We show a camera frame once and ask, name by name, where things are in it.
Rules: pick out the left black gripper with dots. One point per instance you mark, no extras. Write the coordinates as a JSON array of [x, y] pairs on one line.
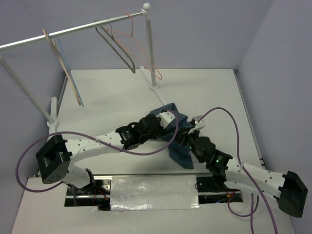
[[160, 129]]

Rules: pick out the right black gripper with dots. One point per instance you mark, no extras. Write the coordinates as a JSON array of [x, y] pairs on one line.
[[182, 134]]

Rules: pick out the blue t shirt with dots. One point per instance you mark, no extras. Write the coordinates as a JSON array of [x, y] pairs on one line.
[[180, 155]]

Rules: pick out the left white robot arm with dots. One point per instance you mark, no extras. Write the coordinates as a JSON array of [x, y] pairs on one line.
[[57, 158]]

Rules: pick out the grey plastic hanger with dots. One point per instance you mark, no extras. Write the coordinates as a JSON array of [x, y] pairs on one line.
[[108, 36]]

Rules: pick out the white clothes rack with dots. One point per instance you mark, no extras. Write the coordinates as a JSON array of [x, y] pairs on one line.
[[52, 122]]

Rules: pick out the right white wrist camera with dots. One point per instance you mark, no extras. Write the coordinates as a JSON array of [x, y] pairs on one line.
[[197, 123]]

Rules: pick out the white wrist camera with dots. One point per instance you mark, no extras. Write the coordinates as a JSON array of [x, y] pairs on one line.
[[165, 118], [197, 123]]

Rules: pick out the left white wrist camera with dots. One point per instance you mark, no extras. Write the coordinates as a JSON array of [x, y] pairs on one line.
[[165, 118]]

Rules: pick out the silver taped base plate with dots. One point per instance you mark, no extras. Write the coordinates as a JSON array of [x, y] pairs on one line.
[[152, 192]]

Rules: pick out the pink wire hanger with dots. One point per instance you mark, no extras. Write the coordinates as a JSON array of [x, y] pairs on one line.
[[149, 64]]

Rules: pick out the blue wire hanger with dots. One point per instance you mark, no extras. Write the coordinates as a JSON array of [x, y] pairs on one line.
[[58, 50]]

